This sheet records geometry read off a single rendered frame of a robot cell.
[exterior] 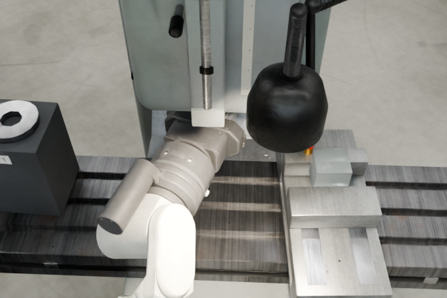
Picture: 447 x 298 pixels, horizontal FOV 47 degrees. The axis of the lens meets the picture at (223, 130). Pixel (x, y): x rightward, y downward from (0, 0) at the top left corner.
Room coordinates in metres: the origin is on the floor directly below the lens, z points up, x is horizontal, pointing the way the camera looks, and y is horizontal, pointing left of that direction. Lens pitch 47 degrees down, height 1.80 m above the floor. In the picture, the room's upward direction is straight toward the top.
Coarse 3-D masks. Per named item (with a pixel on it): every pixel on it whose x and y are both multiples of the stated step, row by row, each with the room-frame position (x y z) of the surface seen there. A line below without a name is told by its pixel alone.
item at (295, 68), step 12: (300, 12) 0.32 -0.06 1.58; (288, 24) 0.33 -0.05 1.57; (300, 24) 0.32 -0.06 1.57; (288, 36) 0.33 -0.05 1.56; (300, 36) 0.32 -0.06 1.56; (288, 48) 0.32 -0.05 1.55; (300, 48) 0.32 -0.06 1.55; (288, 60) 0.32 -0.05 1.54; (300, 60) 0.32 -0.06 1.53; (288, 72) 0.32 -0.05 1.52
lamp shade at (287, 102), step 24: (264, 72) 0.34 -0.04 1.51; (312, 72) 0.34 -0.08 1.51; (264, 96) 0.31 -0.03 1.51; (288, 96) 0.31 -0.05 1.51; (312, 96) 0.31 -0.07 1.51; (264, 120) 0.30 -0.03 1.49; (288, 120) 0.29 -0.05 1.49; (312, 120) 0.30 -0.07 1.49; (264, 144) 0.30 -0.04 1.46; (288, 144) 0.29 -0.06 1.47; (312, 144) 0.30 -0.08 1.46
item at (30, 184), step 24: (0, 120) 0.60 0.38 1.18; (24, 120) 0.60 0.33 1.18; (48, 120) 0.61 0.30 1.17; (0, 144) 0.55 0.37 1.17; (24, 144) 0.55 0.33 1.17; (48, 144) 0.58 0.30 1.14; (0, 168) 0.54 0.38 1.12; (24, 168) 0.54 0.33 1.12; (48, 168) 0.55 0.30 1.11; (72, 168) 0.62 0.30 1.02; (0, 192) 0.54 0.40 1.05; (24, 192) 0.54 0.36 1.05; (48, 192) 0.54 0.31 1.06
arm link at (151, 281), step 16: (160, 208) 0.35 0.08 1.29; (176, 208) 0.35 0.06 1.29; (160, 224) 0.32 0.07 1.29; (176, 224) 0.33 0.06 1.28; (192, 224) 0.34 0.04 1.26; (160, 240) 0.31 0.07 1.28; (176, 240) 0.32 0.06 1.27; (192, 240) 0.33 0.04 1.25; (160, 256) 0.29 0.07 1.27; (176, 256) 0.30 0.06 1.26; (192, 256) 0.31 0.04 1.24; (160, 272) 0.28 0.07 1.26; (176, 272) 0.28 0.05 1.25; (192, 272) 0.29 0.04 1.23; (144, 288) 0.27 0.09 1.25; (160, 288) 0.26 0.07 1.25; (176, 288) 0.27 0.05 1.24; (192, 288) 0.28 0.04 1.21
